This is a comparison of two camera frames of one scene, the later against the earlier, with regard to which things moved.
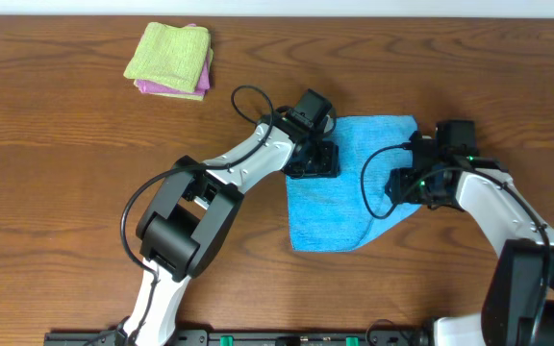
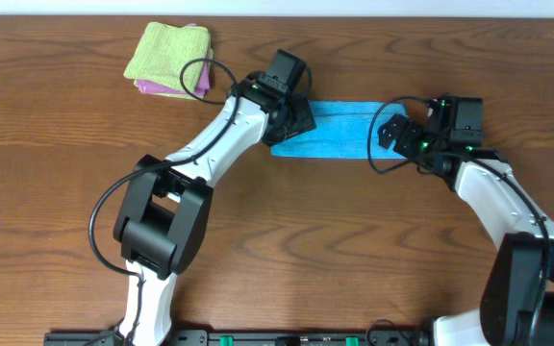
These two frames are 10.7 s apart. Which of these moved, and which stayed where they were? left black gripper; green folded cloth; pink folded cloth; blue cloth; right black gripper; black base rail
Moved: blue cloth; right black gripper; left black gripper
Stayed: pink folded cloth; black base rail; green folded cloth
